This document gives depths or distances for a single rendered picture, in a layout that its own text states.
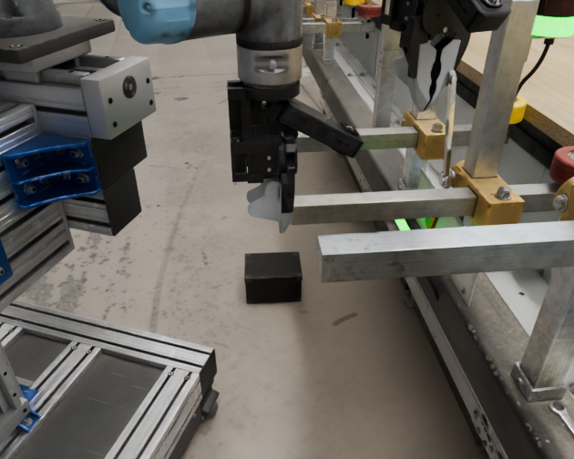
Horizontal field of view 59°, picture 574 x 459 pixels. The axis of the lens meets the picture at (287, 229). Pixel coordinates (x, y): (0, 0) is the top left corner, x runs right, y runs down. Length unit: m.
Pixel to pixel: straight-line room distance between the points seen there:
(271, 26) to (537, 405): 0.53
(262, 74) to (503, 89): 0.32
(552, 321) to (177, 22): 0.50
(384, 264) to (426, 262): 0.04
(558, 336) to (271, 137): 0.39
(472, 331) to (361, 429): 0.78
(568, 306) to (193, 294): 1.47
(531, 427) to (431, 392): 0.95
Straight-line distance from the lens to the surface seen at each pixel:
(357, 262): 0.42
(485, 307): 0.81
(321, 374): 1.60
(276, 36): 0.57
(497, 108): 0.74
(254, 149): 0.61
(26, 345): 1.55
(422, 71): 0.65
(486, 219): 0.73
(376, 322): 1.78
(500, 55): 0.72
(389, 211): 0.71
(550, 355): 0.66
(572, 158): 0.81
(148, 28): 0.51
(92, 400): 1.35
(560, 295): 0.61
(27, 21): 0.87
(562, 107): 1.03
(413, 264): 0.44
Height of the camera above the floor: 1.20
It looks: 33 degrees down
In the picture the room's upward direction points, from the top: straight up
